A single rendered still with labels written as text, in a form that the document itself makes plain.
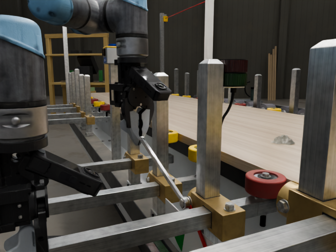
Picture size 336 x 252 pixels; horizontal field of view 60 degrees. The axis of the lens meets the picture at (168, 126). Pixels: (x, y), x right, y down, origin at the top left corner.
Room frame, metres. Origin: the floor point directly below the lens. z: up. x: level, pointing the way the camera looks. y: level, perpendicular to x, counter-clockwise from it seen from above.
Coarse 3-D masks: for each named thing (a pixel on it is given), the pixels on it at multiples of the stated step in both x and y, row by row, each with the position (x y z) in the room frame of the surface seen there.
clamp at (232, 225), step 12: (192, 192) 0.56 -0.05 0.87; (192, 204) 0.56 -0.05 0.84; (204, 204) 0.52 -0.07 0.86; (216, 204) 0.51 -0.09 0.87; (216, 216) 0.48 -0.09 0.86; (228, 216) 0.47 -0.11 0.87; (240, 216) 0.48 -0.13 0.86; (216, 228) 0.48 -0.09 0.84; (228, 228) 0.47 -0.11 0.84; (240, 228) 0.48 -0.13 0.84
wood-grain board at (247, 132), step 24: (96, 96) 2.71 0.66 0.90; (168, 120) 1.31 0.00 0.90; (192, 120) 1.31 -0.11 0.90; (240, 120) 1.31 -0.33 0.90; (264, 120) 1.31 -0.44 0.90; (288, 120) 1.31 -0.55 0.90; (192, 144) 0.93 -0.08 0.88; (240, 144) 0.85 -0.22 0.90; (264, 144) 0.85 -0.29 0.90; (240, 168) 0.70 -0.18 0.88; (264, 168) 0.63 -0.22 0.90; (288, 168) 0.63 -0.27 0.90
